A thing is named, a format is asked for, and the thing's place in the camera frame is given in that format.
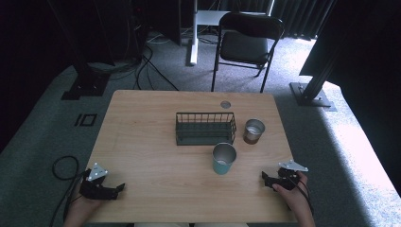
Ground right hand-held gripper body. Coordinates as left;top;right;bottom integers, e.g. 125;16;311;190
276;159;309;192

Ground black folding chair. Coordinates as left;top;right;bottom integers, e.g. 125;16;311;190
210;11;286;95

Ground black metal stand grey base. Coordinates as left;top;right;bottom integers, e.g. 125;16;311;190
288;37;338;113

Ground black metal stand flat base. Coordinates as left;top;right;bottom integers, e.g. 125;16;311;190
46;0;112;101

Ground black floor cables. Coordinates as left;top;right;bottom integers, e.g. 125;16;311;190
107;29;180;93

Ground person's left hand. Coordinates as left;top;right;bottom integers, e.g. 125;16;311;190
66;192;107;222

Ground left hand-held gripper cable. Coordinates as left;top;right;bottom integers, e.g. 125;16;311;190
48;154;91;227

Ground hand-held gripper cable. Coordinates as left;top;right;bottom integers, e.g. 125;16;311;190
48;154;91;227
290;176;315;217

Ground right hand-held gripper cable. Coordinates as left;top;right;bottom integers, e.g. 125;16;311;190
290;176;315;217

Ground teal metal cup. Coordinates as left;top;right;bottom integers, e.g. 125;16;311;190
212;142;237;176

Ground black wire basket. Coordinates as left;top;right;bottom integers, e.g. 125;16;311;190
175;112;237;147

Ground dark pleated curtain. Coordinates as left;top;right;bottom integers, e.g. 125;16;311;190
220;0;336;42

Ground brown metal cup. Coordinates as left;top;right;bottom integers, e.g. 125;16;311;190
242;118;267;146

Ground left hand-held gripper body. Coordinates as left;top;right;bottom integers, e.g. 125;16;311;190
78;162;112;201

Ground person's right hand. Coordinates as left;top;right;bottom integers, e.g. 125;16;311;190
271;171;312;219

